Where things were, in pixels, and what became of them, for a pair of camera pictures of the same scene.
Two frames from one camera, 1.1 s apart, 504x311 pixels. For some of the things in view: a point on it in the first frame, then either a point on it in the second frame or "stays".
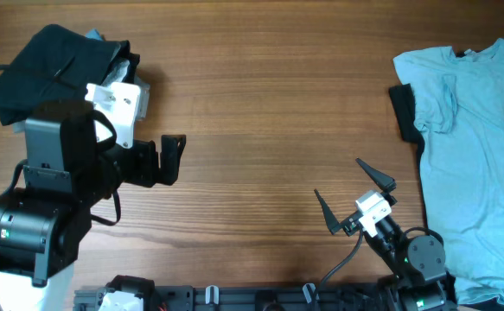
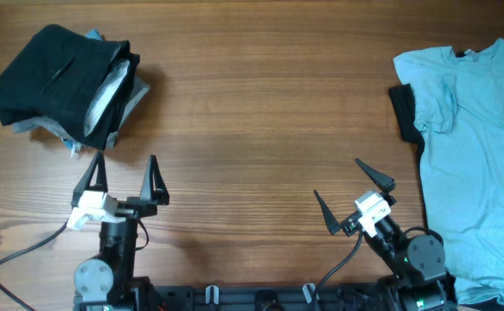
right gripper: [332, 223] stays
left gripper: [147, 174] → [147, 204]
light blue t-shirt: [473, 110] stays
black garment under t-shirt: [403, 98] stays
